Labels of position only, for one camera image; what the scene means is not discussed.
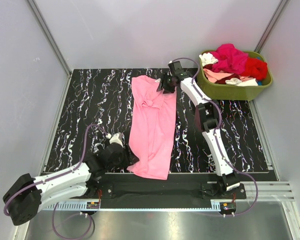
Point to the cream white t shirt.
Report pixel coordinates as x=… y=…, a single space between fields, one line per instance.
x=244 y=82

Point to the dark red t shirt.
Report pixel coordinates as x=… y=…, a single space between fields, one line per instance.
x=222 y=81

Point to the peach t shirt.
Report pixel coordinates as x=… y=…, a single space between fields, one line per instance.
x=213 y=77

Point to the light pink t shirt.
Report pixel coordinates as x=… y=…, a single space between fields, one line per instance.
x=152 y=132

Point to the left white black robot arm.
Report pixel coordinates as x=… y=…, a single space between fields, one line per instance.
x=30 y=195

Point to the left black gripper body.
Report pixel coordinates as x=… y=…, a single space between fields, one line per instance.
x=123 y=160

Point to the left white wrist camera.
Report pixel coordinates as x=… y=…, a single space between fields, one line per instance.
x=117 y=138

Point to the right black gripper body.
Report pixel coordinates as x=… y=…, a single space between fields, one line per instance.
x=166 y=81

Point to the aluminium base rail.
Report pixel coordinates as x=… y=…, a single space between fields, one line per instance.
x=262 y=191

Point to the right aluminium frame post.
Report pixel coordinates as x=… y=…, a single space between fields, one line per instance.
x=282 y=5

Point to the magenta t shirt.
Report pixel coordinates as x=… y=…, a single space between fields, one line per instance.
x=230 y=59

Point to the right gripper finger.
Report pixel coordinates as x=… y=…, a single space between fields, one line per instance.
x=161 y=86
x=169 y=90

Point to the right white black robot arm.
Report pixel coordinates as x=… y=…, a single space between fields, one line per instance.
x=208 y=120

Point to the left small circuit board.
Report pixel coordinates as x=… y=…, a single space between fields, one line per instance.
x=93 y=205

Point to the olive green laundry basket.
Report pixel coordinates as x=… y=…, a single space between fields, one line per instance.
x=231 y=92

